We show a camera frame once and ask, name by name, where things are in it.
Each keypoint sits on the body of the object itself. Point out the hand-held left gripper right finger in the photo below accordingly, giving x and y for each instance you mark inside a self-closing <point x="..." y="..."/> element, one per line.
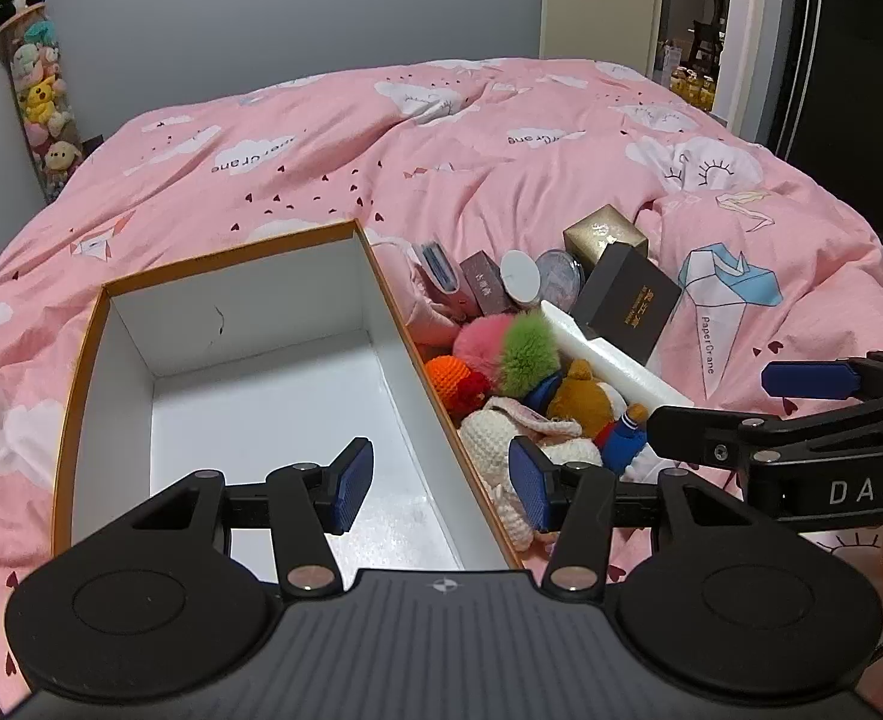
<point x="531" y="487"/>

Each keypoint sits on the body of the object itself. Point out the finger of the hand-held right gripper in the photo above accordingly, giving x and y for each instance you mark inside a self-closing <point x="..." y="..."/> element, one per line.
<point x="801" y="379"/>
<point x="689" y="431"/>

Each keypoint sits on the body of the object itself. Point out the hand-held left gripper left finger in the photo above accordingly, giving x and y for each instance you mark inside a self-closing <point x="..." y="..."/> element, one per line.
<point x="353" y="484"/>

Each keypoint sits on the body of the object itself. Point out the orange-rimmed white cardboard box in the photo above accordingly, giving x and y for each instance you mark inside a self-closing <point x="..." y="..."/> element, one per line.
<point x="261" y="390"/>

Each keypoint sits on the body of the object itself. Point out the dark rectangular gift box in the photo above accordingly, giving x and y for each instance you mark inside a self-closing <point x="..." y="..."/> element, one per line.
<point x="621" y="300"/>

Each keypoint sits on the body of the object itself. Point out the clear round compact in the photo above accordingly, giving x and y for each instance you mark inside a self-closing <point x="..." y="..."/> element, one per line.
<point x="561" y="277"/>

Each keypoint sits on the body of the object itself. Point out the white crochet bunny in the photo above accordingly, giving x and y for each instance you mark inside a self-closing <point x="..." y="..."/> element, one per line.
<point x="486" y="435"/>

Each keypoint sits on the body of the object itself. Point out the white foam bar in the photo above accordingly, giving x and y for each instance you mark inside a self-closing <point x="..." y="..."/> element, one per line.
<point x="636" y="379"/>

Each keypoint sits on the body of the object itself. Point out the brown plush toy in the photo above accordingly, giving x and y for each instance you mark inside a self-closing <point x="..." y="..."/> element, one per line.
<point x="584" y="401"/>

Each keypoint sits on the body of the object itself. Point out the red crochet toy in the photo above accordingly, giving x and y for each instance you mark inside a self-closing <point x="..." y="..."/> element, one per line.
<point x="471" y="394"/>

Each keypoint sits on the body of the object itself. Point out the green fur pompom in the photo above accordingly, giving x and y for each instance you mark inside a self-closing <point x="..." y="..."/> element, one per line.
<point x="531" y="352"/>

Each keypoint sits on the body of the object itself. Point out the orange crochet ball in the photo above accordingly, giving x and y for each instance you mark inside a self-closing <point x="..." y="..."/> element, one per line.
<point x="445" y="379"/>

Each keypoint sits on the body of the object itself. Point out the pink cloth pouch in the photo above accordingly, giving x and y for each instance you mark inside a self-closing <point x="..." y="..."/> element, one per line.
<point x="426" y="319"/>

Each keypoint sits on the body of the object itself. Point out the small maroon carton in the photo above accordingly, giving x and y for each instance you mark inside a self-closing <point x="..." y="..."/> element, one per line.
<point x="483" y="285"/>

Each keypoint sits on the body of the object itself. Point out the white round lid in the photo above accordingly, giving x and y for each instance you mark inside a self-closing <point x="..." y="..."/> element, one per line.
<point x="520" y="277"/>

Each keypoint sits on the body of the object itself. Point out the gold cube gift box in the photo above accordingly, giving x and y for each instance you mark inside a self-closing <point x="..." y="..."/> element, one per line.
<point x="599" y="229"/>

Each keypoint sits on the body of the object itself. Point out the pink card wallet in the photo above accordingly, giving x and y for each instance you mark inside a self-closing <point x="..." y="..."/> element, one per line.
<point x="441" y="266"/>

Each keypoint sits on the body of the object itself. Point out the row of yellow bottles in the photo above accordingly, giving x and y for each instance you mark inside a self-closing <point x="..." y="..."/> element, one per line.
<point x="693" y="86"/>

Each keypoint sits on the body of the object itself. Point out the black wardrobe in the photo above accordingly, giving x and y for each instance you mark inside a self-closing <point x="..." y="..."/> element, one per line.
<point x="861" y="52"/>

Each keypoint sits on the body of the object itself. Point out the pink printed duvet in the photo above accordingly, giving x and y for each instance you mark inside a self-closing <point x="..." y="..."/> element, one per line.
<point x="336" y="127"/>

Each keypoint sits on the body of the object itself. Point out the dark wooden chair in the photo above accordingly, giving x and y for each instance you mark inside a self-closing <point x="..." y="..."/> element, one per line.
<point x="704" y="34"/>

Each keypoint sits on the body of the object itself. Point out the white door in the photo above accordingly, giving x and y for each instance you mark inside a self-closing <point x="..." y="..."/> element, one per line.
<point x="606" y="15"/>

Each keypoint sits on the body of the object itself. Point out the clear column of plush toys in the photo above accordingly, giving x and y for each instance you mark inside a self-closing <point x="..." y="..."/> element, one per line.
<point x="40" y="97"/>

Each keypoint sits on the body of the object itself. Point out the white door frame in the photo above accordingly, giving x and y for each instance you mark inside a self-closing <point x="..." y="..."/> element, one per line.
<point x="745" y="37"/>

